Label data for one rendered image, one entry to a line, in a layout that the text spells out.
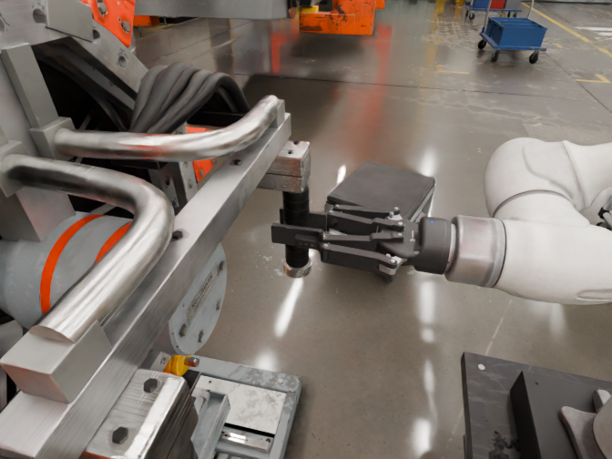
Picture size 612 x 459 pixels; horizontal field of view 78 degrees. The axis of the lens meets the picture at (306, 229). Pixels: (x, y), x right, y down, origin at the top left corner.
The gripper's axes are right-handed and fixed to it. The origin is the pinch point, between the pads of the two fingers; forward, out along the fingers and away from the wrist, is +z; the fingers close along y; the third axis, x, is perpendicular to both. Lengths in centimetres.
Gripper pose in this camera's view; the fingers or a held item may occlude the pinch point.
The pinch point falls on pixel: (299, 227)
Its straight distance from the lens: 53.9
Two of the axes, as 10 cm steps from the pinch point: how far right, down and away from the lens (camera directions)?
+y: 2.2, -5.8, 7.8
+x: 0.0, -8.0, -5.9
